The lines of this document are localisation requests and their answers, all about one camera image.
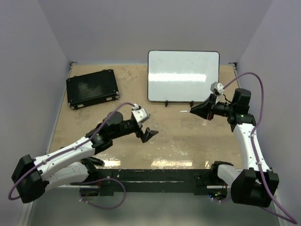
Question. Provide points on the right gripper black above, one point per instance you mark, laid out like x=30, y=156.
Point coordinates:
x=205, y=108

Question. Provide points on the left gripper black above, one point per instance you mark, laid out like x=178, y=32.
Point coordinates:
x=145, y=136

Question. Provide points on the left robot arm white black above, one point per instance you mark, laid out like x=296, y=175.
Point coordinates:
x=33, y=176

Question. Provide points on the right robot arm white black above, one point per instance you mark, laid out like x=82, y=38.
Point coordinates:
x=253, y=184

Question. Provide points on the black white eraser tool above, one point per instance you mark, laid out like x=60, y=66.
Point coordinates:
x=94, y=161

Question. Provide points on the black flat case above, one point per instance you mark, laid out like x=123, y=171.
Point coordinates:
x=91, y=89

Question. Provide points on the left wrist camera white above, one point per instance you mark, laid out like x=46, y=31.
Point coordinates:
x=139, y=114

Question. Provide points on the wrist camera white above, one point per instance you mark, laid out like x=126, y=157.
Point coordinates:
x=218, y=90
x=139, y=114

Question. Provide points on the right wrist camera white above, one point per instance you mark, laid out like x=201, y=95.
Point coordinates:
x=218, y=90

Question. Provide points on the white whiteboard with dark frame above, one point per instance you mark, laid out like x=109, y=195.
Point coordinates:
x=181, y=76

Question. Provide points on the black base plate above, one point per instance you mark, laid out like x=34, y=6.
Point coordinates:
x=196, y=181

